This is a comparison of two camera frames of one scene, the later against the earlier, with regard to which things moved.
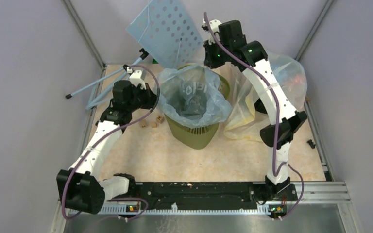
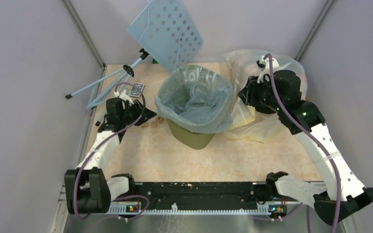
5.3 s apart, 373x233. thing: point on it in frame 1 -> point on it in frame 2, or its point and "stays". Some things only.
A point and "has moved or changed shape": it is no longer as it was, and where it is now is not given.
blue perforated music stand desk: x=166 y=30 stays
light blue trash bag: x=191 y=97 has moved or changed shape
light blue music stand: x=103 y=92 stays
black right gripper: x=209 y=61 -> x=247 y=94
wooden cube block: x=160 y=119 stays
